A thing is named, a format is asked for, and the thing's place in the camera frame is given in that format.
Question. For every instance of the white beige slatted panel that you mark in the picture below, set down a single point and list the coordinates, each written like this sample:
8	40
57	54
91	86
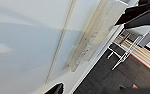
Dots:
147	60

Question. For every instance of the white drying rack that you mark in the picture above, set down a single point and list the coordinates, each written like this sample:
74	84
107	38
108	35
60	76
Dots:
126	53

